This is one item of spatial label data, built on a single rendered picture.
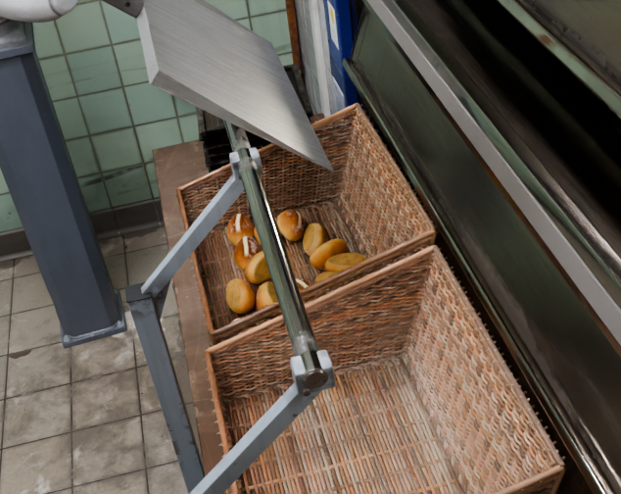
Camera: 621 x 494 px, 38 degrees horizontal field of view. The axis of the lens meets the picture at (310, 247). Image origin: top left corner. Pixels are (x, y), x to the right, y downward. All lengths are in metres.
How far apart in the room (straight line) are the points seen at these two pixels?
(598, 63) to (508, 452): 0.72
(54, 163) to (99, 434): 0.78
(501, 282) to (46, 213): 1.58
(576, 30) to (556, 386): 0.52
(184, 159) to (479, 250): 1.28
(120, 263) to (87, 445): 0.82
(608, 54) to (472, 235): 0.64
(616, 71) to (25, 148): 1.91
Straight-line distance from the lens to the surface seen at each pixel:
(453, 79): 1.02
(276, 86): 1.79
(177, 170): 2.57
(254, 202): 1.31
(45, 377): 2.91
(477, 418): 1.57
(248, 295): 1.97
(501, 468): 1.52
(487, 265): 1.49
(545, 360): 1.34
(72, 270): 2.81
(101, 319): 2.94
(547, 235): 0.84
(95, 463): 2.62
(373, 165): 2.06
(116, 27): 3.05
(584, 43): 1.00
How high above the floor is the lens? 1.91
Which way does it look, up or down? 38 degrees down
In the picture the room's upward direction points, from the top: 8 degrees counter-clockwise
